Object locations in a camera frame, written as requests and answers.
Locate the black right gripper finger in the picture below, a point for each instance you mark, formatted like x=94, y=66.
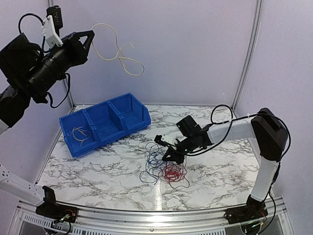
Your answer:
x=171, y=153
x=178, y=161

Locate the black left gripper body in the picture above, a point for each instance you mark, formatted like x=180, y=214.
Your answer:
x=62, y=67

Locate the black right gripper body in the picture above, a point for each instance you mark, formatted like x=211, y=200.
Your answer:
x=190, y=145

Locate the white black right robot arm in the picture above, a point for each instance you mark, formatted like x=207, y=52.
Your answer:
x=273, y=139

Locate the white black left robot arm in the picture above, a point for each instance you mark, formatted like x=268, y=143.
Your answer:
x=30, y=73

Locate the blue three-compartment plastic bin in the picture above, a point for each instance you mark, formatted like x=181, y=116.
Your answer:
x=98, y=125

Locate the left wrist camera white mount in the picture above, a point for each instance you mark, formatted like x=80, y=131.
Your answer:
x=52, y=25

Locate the right aluminium frame post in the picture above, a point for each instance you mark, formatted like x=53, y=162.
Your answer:
x=249, y=54

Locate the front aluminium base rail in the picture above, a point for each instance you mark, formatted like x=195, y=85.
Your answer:
x=98, y=221

